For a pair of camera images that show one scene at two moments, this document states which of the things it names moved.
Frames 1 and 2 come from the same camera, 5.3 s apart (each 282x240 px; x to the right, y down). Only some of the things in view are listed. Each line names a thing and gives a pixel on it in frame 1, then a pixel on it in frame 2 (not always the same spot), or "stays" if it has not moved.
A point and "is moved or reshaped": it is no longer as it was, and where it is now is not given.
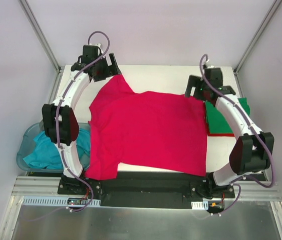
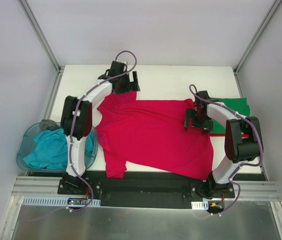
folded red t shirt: (218, 134) stays
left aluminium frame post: (40, 35) stays
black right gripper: (197, 85) -> (197, 121)
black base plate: (151, 192) stays
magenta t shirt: (147, 129) is moved or reshaped
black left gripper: (108, 67) -> (126, 83)
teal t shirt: (44, 153) stays
